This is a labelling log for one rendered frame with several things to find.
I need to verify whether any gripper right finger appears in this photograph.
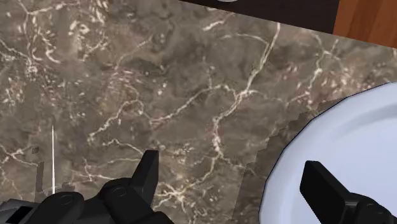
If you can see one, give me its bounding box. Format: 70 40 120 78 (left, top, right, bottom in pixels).
299 160 397 224

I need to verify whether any dark robot stand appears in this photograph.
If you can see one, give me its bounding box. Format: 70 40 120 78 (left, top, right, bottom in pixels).
179 0 341 34

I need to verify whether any white round plate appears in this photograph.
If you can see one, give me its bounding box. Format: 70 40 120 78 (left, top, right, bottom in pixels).
258 81 397 224

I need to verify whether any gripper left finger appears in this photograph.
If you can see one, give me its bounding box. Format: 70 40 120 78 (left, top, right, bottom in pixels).
26 150 175 224

